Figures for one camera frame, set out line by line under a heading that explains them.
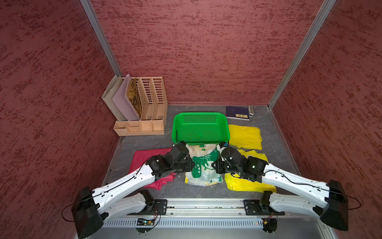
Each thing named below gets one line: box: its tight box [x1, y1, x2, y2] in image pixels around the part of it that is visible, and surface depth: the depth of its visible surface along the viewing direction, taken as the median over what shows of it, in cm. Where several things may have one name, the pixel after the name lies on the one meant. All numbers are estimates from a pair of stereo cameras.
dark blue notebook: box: [225, 105, 250, 121], surface depth 117 cm
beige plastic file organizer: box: [113, 76, 169, 137], surface depth 104 cm
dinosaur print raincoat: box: [185, 143, 224, 187], surface depth 77 cm
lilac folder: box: [112, 73, 141, 121], surface depth 92 cm
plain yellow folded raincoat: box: [228, 124, 263, 150], surface depth 103 cm
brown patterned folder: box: [127, 77, 143, 120], surface depth 102 cm
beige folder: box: [101, 74, 127, 122], surface depth 91 cm
